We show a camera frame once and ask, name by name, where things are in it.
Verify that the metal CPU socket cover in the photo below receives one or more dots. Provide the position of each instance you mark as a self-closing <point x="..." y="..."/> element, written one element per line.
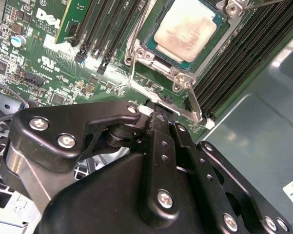
<point x="195" y="104"/>

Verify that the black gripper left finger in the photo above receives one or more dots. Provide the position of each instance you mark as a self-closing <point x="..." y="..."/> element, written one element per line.
<point x="51" y="122"/>

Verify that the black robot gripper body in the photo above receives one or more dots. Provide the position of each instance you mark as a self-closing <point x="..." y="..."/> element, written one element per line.
<point x="100" y="207"/>

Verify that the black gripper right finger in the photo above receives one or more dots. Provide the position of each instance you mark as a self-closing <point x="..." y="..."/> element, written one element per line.
<point x="202" y="170"/>

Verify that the silver-topped CPU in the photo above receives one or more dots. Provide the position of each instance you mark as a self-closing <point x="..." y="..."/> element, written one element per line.
<point x="185" y="31"/>

